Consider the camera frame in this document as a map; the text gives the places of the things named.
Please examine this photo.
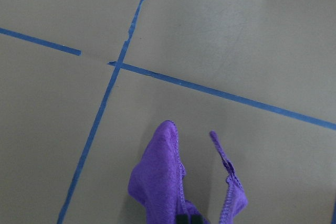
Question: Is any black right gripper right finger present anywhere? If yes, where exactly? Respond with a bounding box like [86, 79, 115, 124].
[191, 215, 203, 224]

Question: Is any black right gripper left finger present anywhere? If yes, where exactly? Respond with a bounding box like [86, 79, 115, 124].
[176, 215, 188, 224]

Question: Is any purple cloth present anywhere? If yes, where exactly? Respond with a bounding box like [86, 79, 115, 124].
[128, 120, 248, 223]

